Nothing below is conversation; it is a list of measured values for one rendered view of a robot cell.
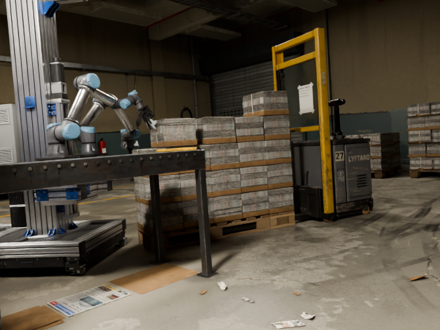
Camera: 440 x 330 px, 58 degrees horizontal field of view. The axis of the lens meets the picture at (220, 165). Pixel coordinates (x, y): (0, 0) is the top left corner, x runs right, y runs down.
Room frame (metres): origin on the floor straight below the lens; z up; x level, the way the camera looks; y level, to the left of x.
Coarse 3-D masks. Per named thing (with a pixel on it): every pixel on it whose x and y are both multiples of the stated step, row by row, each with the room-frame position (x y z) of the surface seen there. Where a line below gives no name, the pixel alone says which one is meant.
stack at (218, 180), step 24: (216, 144) 3.46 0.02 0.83; (240, 144) 3.58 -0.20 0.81; (264, 144) 3.69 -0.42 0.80; (240, 168) 3.57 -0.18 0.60; (264, 168) 3.68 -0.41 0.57; (144, 192) 3.24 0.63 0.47; (168, 192) 3.24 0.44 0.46; (192, 192) 3.35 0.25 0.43; (264, 192) 3.67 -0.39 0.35; (144, 216) 3.28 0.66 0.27; (168, 216) 3.24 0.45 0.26; (192, 216) 3.34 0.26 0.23; (216, 216) 3.44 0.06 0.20; (264, 216) 3.66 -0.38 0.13; (144, 240) 3.33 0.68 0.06; (168, 240) 3.42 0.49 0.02
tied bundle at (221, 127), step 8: (200, 120) 3.52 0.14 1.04; (208, 120) 3.44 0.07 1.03; (216, 120) 3.47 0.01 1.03; (224, 120) 3.50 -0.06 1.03; (232, 120) 3.54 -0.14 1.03; (200, 128) 3.52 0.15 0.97; (208, 128) 3.44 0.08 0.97; (216, 128) 3.47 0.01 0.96; (224, 128) 3.51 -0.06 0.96; (232, 128) 3.54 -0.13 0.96; (200, 136) 3.55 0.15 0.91; (208, 136) 3.45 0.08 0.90; (216, 136) 3.47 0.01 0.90; (224, 136) 3.50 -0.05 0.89; (232, 136) 3.54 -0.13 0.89; (200, 144) 3.55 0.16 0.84; (208, 144) 3.45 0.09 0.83
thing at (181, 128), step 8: (160, 120) 3.29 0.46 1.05; (168, 120) 3.24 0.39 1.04; (176, 120) 3.27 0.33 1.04; (184, 120) 3.30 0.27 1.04; (192, 120) 3.34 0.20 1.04; (160, 128) 3.30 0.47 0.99; (168, 128) 3.24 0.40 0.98; (176, 128) 3.27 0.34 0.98; (184, 128) 3.30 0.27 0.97; (192, 128) 3.34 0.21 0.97; (160, 136) 3.30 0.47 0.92; (168, 136) 3.24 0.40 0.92; (176, 136) 3.27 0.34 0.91; (184, 136) 3.30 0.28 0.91; (192, 136) 3.34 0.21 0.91
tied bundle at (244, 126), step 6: (234, 120) 3.59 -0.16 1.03; (240, 120) 3.58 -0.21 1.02; (246, 120) 3.61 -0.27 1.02; (252, 120) 3.64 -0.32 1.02; (258, 120) 3.66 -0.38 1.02; (234, 126) 3.59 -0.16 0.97; (240, 126) 3.59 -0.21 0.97; (246, 126) 3.61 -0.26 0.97; (252, 126) 3.64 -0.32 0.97; (258, 126) 3.67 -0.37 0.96; (240, 132) 3.58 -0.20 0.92; (246, 132) 3.60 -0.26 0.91; (252, 132) 3.63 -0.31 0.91; (258, 132) 3.66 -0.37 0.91
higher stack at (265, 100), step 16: (256, 96) 3.80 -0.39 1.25; (272, 96) 3.75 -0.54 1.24; (272, 128) 3.74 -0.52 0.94; (288, 128) 3.83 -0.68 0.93; (272, 144) 3.74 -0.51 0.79; (288, 144) 3.82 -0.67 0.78; (272, 176) 3.72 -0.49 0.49; (288, 176) 3.81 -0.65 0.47; (272, 192) 3.71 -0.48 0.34; (288, 192) 3.80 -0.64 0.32; (272, 208) 3.71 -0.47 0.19; (272, 224) 3.70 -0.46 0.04; (288, 224) 3.79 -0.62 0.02
